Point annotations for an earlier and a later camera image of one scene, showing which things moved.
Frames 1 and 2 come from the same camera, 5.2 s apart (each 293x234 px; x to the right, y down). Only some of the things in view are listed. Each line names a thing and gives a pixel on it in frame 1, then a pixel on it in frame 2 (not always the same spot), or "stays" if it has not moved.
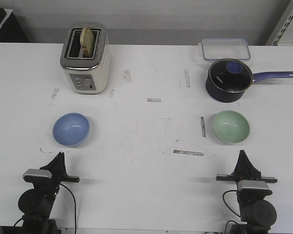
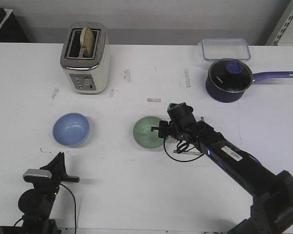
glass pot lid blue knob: [230, 75] stays
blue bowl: [71, 129] stays
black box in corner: [5, 27] stays
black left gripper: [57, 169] stays
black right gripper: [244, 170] to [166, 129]
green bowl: [230, 126] to [143, 133]
